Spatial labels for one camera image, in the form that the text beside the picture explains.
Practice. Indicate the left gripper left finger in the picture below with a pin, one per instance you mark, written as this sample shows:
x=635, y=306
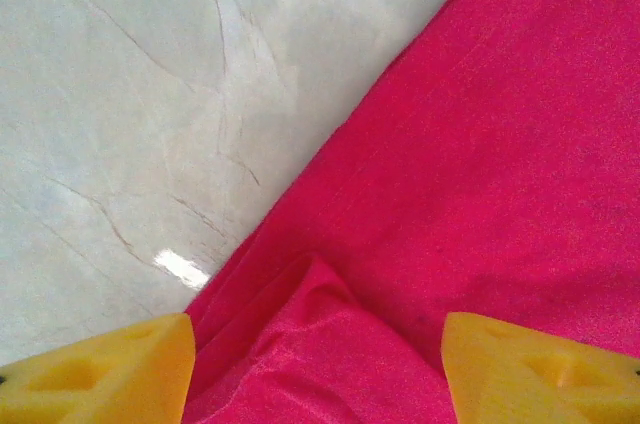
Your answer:
x=100, y=379

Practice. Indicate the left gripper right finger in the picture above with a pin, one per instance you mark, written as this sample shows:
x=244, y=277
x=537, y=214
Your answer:
x=540, y=379

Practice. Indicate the red t-shirt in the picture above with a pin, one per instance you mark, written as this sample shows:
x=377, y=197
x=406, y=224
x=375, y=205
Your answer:
x=450, y=144

